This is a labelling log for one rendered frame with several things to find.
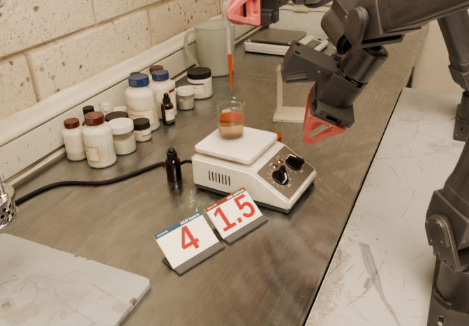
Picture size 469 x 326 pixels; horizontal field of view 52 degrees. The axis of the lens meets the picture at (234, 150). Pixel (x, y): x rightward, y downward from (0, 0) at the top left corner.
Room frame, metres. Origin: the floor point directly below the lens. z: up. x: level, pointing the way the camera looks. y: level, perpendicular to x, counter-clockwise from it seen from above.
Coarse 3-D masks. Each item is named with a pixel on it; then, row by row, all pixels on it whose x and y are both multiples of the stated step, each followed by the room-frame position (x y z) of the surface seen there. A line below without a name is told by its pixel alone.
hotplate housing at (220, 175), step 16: (272, 144) 0.82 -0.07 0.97; (192, 160) 0.78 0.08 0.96; (208, 160) 0.77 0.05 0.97; (224, 160) 0.77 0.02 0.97; (256, 160) 0.76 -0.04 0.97; (208, 176) 0.77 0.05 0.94; (224, 176) 0.75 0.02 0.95; (240, 176) 0.73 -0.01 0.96; (256, 176) 0.72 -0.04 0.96; (224, 192) 0.75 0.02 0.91; (256, 192) 0.72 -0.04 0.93; (272, 192) 0.70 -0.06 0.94; (304, 192) 0.75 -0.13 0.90; (272, 208) 0.70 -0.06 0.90; (288, 208) 0.69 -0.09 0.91
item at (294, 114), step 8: (280, 72) 1.11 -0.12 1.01; (280, 80) 1.11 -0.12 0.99; (280, 88) 1.11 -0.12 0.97; (280, 96) 1.11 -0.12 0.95; (280, 104) 1.11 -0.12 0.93; (280, 112) 1.11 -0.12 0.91; (288, 112) 1.11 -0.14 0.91; (296, 112) 1.11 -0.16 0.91; (304, 112) 1.10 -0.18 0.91; (288, 120) 1.07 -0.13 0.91; (296, 120) 1.06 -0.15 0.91
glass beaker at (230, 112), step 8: (224, 96) 0.85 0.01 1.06; (232, 96) 0.85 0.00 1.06; (240, 96) 0.84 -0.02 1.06; (216, 104) 0.82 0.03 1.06; (224, 104) 0.85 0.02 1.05; (232, 104) 0.85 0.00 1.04; (240, 104) 0.84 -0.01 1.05; (224, 112) 0.80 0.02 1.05; (232, 112) 0.80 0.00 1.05; (240, 112) 0.81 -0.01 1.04; (224, 120) 0.80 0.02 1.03; (232, 120) 0.80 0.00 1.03; (240, 120) 0.81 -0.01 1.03; (224, 128) 0.80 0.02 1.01; (232, 128) 0.80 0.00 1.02; (240, 128) 0.81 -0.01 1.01; (224, 136) 0.81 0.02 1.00; (232, 136) 0.80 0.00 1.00; (240, 136) 0.81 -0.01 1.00
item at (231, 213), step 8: (232, 200) 0.69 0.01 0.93; (240, 200) 0.69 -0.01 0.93; (248, 200) 0.70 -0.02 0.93; (216, 208) 0.67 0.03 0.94; (224, 208) 0.67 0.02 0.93; (232, 208) 0.68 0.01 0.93; (240, 208) 0.68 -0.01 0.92; (248, 208) 0.69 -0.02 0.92; (256, 208) 0.69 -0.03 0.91; (216, 216) 0.65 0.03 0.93; (224, 216) 0.66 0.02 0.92; (232, 216) 0.66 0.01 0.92; (240, 216) 0.67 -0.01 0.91; (248, 216) 0.67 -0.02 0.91; (216, 224) 0.64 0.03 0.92; (224, 224) 0.65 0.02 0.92; (232, 224) 0.65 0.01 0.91; (224, 232) 0.63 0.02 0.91
